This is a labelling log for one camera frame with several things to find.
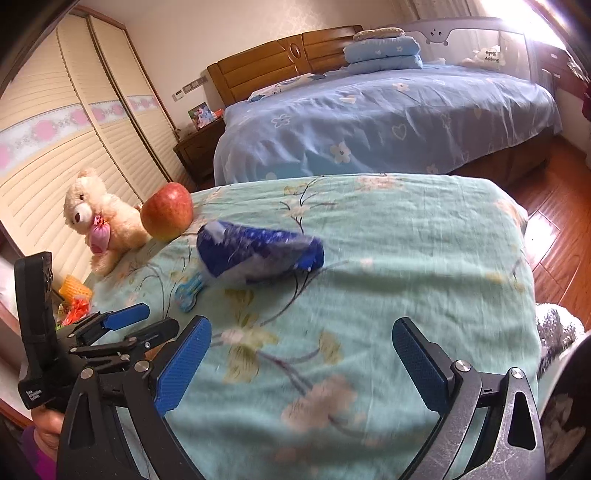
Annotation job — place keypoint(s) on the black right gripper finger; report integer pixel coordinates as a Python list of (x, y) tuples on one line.
[(155, 334)]

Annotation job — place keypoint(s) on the grey bed guard rail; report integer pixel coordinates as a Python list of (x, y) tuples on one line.
[(449, 41)]

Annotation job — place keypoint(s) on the hand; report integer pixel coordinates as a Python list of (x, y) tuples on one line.
[(47, 430)]

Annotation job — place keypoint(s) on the folded blue quilt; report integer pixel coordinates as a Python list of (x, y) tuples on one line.
[(380, 54)]

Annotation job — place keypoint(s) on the small blue bone toy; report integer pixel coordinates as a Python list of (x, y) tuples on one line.
[(185, 295)]

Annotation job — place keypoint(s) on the framed photo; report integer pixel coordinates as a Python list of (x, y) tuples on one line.
[(201, 116)]

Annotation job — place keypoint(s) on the blue white snack bag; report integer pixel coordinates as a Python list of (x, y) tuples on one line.
[(236, 254)]

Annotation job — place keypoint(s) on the white plush toy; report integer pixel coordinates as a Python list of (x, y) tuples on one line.
[(486, 58)]

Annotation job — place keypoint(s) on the red apple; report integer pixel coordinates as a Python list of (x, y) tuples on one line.
[(168, 212)]

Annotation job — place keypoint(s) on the orange toy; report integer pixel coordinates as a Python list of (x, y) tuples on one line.
[(73, 289)]

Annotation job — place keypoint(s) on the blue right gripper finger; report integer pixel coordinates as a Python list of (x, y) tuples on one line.
[(126, 317)]

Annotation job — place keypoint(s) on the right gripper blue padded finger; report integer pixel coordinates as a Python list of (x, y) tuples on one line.
[(176, 363), (427, 364)]

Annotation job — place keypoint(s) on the dark wooden nightstand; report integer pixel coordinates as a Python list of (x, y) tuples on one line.
[(196, 152)]

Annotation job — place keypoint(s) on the teal floral bedsheet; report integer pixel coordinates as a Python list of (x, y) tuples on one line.
[(302, 380)]

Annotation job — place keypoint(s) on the wooden headboard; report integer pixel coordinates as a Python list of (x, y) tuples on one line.
[(237, 76)]

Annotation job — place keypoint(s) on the cream louvered wardrobe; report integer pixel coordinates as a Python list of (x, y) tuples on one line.
[(82, 100)]

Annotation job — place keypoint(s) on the cream teddy bear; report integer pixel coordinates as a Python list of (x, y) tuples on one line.
[(110, 226)]

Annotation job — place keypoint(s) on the blue floral bed cover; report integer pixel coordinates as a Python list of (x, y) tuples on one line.
[(428, 121)]

